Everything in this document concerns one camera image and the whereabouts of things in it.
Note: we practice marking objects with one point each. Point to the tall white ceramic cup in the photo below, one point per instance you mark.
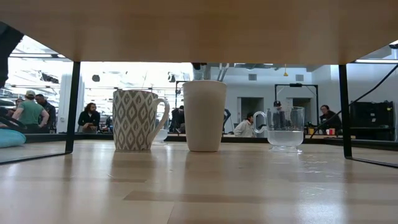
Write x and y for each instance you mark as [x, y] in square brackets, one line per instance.
[204, 118]

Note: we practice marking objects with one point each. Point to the small clear glass cup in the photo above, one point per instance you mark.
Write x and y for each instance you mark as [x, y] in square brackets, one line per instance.
[161, 136]

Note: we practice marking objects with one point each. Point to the grey white diamond pattern mug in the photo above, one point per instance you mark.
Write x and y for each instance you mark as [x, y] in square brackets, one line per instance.
[133, 121]

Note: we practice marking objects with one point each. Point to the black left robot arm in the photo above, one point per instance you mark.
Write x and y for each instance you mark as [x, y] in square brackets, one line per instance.
[7, 46]

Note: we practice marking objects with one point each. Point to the person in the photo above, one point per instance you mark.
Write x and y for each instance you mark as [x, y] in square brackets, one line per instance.
[30, 113]
[177, 119]
[50, 115]
[244, 129]
[329, 118]
[18, 102]
[277, 103]
[89, 119]

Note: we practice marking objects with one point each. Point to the clear glass mug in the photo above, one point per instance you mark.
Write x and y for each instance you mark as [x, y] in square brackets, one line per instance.
[285, 138]

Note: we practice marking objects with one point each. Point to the yellow hanging tag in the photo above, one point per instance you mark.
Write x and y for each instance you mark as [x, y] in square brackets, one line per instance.
[285, 74]

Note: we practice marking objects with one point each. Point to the small yellow cup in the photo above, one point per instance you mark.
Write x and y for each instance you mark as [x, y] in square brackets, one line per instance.
[311, 131]

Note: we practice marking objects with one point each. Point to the small red cup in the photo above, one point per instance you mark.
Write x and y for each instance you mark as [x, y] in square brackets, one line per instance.
[331, 132]

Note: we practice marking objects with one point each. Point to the black equipment cabinet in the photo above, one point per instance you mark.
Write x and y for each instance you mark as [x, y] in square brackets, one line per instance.
[370, 118]

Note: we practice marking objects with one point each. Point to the blue cloth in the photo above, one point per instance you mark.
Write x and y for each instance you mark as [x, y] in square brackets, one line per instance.
[11, 139]

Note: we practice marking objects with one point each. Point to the black rectangular rig frame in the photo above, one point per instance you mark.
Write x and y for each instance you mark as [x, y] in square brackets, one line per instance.
[295, 85]

